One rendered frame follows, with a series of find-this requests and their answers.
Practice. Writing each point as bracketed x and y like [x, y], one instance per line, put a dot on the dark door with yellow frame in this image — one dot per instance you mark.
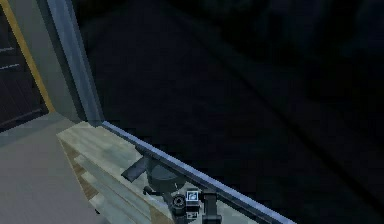
[16, 90]

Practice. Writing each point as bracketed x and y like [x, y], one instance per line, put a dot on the pale wooden television shelf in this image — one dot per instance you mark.
[100, 150]

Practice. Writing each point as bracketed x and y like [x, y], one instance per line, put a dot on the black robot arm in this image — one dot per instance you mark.
[210, 206]

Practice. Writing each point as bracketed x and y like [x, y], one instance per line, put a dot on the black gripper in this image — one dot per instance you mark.
[179, 202]

